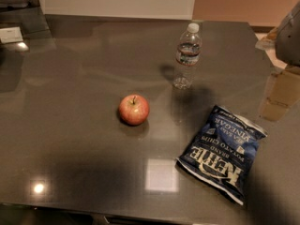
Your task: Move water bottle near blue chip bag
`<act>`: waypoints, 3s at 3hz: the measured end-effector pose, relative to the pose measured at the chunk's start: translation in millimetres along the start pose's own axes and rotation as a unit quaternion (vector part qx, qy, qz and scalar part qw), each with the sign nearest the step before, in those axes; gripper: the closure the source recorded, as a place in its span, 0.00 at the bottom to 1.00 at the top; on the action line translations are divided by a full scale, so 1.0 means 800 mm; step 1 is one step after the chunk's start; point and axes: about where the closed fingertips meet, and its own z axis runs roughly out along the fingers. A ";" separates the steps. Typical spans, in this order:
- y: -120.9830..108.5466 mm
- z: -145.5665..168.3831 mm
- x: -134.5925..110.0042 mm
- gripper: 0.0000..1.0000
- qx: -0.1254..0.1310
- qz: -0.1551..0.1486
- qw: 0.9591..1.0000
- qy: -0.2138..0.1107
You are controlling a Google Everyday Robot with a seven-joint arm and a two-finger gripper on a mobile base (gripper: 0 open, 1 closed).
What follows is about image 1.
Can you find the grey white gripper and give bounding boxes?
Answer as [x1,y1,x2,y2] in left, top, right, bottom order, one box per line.
[275,1,300,67]

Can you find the blue Kettle chip bag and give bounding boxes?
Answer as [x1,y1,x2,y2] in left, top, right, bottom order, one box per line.
[177,105,267,205]

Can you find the clear plastic water bottle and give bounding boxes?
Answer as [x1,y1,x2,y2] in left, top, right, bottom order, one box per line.
[172,22,202,89]

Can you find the red apple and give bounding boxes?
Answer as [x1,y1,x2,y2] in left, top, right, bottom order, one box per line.
[118,94,150,126]

